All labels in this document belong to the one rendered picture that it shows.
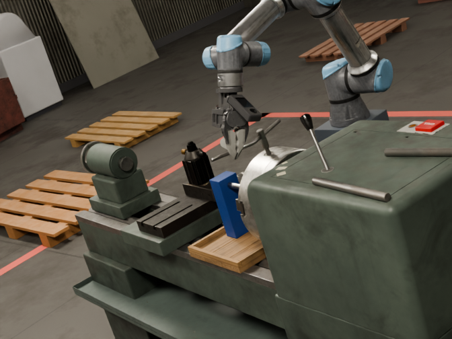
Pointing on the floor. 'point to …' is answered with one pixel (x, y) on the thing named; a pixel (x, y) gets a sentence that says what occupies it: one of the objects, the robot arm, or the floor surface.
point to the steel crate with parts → (9, 110)
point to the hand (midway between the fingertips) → (236, 155)
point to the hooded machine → (27, 68)
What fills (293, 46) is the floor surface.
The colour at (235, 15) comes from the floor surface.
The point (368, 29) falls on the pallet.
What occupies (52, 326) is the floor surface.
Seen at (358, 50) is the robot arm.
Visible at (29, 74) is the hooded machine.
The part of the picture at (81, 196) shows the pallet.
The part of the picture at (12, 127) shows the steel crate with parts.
